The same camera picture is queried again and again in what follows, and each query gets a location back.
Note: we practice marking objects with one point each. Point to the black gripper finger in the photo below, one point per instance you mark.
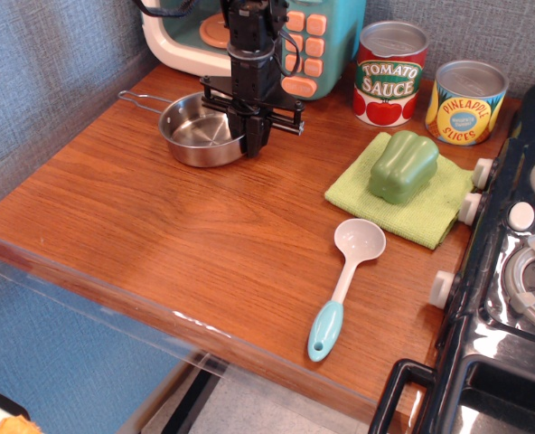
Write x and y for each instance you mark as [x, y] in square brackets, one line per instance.
[257, 130]
[236, 122]

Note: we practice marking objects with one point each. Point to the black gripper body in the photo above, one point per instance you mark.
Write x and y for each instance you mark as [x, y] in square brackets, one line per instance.
[254, 89]

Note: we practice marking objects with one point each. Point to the small steel pot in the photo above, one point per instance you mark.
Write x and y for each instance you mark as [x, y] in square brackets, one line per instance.
[197, 136]

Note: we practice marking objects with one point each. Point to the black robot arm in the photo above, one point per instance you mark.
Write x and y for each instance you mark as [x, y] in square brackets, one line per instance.
[256, 29]

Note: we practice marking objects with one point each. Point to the teal toy microwave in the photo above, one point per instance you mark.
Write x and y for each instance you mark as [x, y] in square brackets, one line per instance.
[326, 38]

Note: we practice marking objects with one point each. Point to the tomato sauce can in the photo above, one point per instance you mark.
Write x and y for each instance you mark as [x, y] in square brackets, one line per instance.
[389, 68]

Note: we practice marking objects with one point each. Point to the green toy bell pepper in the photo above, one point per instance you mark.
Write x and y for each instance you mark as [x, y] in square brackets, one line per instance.
[407, 163]

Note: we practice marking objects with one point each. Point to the green cloth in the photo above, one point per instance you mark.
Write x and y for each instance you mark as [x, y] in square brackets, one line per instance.
[425, 219]

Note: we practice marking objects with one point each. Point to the pineapple slices can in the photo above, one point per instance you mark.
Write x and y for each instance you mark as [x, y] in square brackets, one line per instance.
[465, 102]

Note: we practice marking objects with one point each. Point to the white stove knob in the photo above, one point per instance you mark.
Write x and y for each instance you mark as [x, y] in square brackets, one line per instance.
[441, 287]
[469, 208]
[481, 172]

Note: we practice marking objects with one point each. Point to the black toy stove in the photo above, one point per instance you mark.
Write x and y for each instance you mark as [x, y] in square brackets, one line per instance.
[483, 380]

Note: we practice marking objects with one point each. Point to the white ladle with teal handle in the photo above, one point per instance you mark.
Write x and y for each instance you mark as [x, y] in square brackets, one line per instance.
[359, 241]

